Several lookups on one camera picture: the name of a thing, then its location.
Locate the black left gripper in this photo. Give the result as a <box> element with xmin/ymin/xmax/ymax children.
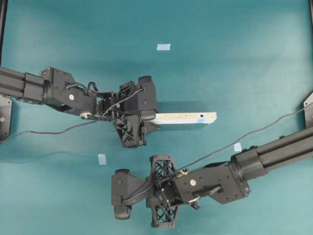
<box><xmin>112</xmin><ymin>82</ymin><xmax>161</xmax><ymax>148</ymax></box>

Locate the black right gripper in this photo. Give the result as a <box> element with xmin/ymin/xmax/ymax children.
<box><xmin>146</xmin><ymin>155</ymin><xmax>179</xmax><ymax>221</ymax></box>

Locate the white wooden board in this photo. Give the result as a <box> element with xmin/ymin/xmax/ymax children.
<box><xmin>150</xmin><ymin>112</ymin><xmax>218</xmax><ymax>131</ymax></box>

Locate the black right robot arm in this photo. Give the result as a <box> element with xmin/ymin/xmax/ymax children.
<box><xmin>146</xmin><ymin>128</ymin><xmax>313</xmax><ymax>224</ymax></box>

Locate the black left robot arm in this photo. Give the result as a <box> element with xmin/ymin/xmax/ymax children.
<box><xmin>0</xmin><ymin>67</ymin><xmax>160</xmax><ymax>148</ymax></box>

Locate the blue tape piece left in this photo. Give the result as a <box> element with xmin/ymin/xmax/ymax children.
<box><xmin>98</xmin><ymin>154</ymin><xmax>107</xmax><ymax>165</ymax></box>

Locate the blue tape piece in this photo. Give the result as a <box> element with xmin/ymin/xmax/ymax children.
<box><xmin>233</xmin><ymin>142</ymin><xmax>242</xmax><ymax>152</ymax></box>
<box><xmin>98</xmin><ymin>154</ymin><xmax>107</xmax><ymax>165</ymax></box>
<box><xmin>156</xmin><ymin>44</ymin><xmax>171</xmax><ymax>51</ymax></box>

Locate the blue tape piece top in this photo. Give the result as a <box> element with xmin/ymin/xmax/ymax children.
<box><xmin>156</xmin><ymin>44</ymin><xmax>171</xmax><ymax>51</ymax></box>

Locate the blue tape piece right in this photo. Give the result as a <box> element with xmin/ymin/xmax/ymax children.
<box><xmin>233</xmin><ymin>142</ymin><xmax>242</xmax><ymax>152</ymax></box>

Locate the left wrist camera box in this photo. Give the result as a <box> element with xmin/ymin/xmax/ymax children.
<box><xmin>124</xmin><ymin>75</ymin><xmax>157</xmax><ymax>120</ymax></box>

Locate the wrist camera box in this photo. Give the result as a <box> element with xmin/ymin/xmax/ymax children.
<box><xmin>111</xmin><ymin>168</ymin><xmax>155</xmax><ymax>213</ymax></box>
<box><xmin>124</xmin><ymin>75</ymin><xmax>157</xmax><ymax>120</ymax></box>

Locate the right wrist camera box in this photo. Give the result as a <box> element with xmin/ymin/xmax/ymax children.
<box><xmin>111</xmin><ymin>168</ymin><xmax>155</xmax><ymax>213</ymax></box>

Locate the right black cable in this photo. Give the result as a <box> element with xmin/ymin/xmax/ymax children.
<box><xmin>119</xmin><ymin>107</ymin><xmax>313</xmax><ymax>203</ymax></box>

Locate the black cable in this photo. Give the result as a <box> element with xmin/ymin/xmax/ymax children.
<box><xmin>0</xmin><ymin>88</ymin><xmax>145</xmax><ymax>145</ymax></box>
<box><xmin>119</xmin><ymin>107</ymin><xmax>313</xmax><ymax>203</ymax></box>

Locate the left black cable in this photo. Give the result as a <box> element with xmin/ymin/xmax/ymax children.
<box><xmin>0</xmin><ymin>88</ymin><xmax>145</xmax><ymax>145</ymax></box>

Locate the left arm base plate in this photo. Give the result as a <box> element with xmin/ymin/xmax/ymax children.
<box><xmin>0</xmin><ymin>95</ymin><xmax>13</xmax><ymax>141</ymax></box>

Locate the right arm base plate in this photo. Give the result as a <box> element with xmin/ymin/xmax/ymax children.
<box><xmin>303</xmin><ymin>93</ymin><xmax>313</xmax><ymax>128</ymax></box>

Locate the black frame post left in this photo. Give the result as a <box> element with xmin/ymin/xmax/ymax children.
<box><xmin>0</xmin><ymin>0</ymin><xmax>8</xmax><ymax>63</ymax></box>

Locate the black frame post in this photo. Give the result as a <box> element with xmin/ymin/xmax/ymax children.
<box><xmin>0</xmin><ymin>0</ymin><xmax>8</xmax><ymax>63</ymax></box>
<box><xmin>309</xmin><ymin>0</ymin><xmax>313</xmax><ymax>24</ymax></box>

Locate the black frame post right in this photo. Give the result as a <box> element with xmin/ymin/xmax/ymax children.
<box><xmin>309</xmin><ymin>0</ymin><xmax>313</xmax><ymax>24</ymax></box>

